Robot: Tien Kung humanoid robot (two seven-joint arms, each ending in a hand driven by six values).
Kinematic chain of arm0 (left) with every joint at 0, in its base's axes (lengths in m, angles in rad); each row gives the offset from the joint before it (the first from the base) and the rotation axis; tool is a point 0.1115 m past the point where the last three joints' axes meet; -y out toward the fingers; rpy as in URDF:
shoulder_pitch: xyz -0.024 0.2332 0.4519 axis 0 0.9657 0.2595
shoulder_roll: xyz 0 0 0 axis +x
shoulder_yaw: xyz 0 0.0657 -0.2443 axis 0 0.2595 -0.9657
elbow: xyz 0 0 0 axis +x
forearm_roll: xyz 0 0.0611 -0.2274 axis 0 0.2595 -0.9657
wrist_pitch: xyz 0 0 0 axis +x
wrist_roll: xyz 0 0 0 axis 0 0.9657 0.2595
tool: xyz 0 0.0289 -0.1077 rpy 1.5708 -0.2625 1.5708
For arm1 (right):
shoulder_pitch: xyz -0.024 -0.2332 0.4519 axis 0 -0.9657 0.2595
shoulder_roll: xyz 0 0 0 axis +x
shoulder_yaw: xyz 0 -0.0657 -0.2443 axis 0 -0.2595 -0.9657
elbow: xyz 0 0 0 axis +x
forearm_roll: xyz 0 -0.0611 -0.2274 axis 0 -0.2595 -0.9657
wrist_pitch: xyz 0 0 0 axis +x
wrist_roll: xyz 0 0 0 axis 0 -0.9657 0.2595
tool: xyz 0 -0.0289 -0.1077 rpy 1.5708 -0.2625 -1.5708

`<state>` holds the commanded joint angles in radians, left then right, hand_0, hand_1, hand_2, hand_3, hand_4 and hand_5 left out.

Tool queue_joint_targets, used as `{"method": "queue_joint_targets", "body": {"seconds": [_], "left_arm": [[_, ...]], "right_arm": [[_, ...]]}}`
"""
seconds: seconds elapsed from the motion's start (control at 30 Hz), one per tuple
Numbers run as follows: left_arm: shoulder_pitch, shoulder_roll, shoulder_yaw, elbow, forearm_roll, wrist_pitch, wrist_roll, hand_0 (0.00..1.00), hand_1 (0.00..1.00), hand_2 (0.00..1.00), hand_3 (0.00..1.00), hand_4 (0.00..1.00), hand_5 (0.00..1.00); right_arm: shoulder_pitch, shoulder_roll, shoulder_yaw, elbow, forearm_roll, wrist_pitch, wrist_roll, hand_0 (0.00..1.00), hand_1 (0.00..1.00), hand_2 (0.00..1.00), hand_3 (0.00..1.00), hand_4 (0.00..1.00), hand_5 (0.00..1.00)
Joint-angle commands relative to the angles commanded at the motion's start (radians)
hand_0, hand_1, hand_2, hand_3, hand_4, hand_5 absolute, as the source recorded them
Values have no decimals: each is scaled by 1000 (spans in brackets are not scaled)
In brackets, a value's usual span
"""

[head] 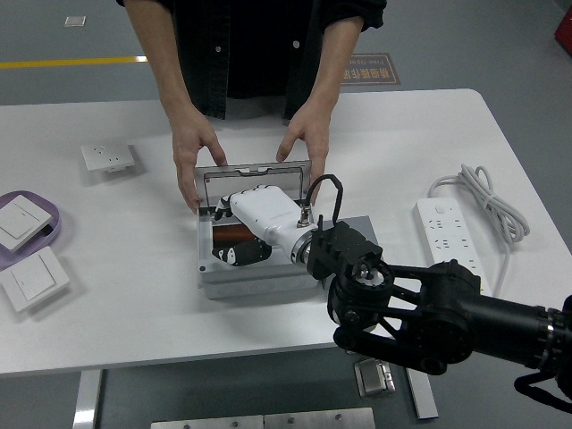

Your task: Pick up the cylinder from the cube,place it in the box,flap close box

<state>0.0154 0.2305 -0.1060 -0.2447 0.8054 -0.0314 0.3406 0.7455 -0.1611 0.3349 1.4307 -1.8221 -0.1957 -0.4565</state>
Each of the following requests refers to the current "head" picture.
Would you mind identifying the white power strip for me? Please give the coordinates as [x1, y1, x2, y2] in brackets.
[416, 198, 488, 296]

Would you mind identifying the silver metal floor box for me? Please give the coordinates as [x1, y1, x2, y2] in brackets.
[354, 359, 397, 398]

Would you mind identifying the person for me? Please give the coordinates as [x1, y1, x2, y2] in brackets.
[116, 0, 388, 122]

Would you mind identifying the grey metal plate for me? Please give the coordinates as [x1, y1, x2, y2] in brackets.
[150, 415, 265, 429]
[263, 407, 376, 429]

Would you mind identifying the purple tray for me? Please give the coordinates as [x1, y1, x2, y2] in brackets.
[0, 190, 63, 269]

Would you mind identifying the person's left hand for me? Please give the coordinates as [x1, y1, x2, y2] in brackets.
[275, 105, 334, 206]

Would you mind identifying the yellow floor tape line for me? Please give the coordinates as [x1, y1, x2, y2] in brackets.
[0, 55, 148, 71]

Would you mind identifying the white power cord with plug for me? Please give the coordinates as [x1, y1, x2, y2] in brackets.
[427, 164, 532, 299]

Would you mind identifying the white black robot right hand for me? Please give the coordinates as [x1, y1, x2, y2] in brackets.
[210, 184, 319, 268]

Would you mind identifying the grey box with clear lid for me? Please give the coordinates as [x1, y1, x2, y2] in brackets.
[192, 159, 325, 300]

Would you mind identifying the white wall switch panel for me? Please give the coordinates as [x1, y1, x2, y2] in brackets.
[0, 195, 54, 251]
[0, 247, 72, 313]

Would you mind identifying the white table leg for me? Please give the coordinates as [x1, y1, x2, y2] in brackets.
[404, 366, 439, 421]
[72, 369, 104, 429]

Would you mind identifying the white wall socket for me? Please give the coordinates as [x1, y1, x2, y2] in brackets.
[80, 141, 135, 173]

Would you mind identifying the red object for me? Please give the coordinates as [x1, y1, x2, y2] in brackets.
[553, 8, 572, 48]

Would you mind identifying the grey cube with round hole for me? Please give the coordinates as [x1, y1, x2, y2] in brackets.
[341, 214, 382, 249]

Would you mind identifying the person's right hand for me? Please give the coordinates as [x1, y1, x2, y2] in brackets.
[172, 111, 228, 215]

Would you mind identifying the brown floor sign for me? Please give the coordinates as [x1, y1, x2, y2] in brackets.
[340, 53, 401, 86]

